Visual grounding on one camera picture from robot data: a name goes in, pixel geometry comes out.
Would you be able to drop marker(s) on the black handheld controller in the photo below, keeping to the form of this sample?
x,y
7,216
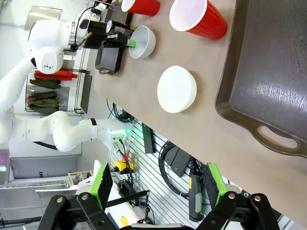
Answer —
x,y
195,198

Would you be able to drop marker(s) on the white bowl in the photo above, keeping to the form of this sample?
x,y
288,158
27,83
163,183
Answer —
x,y
144,40
176,89

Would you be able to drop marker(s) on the white overturned bowl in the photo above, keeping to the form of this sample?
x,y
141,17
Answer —
x,y
176,89

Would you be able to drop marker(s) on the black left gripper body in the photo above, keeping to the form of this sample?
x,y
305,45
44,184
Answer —
x,y
98,36

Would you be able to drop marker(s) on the yellow emergency stop button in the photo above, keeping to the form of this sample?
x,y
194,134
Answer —
x,y
124,165

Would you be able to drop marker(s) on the black metal rod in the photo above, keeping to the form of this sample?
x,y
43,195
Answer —
x,y
127,197

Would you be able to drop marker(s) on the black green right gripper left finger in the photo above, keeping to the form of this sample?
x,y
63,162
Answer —
x,y
98,189

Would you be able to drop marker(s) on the black serving tray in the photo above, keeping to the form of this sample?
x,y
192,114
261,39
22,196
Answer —
x,y
109,58

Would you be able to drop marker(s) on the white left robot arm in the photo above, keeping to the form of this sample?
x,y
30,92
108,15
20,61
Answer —
x,y
48,40

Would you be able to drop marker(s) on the finger of the green-tipped left gripper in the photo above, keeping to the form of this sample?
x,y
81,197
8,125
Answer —
x,y
132,43

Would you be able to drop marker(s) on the wooden crate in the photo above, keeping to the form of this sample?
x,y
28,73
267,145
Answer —
x,y
80,177

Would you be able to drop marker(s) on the red folded cloth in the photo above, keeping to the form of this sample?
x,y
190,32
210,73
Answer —
x,y
55,75

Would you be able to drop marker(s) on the large red plastic cup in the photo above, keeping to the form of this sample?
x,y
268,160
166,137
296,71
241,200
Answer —
x,y
199,18

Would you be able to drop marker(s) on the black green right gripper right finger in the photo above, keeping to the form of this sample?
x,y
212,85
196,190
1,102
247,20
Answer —
x,y
217,184

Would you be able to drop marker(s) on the olive green folded cloth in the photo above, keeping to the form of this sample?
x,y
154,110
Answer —
x,y
45,83

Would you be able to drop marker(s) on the olive green cloth stack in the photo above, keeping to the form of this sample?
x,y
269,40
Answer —
x,y
43,101

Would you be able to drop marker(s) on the dark brown serving tray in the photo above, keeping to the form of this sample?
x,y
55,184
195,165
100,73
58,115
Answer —
x,y
268,72

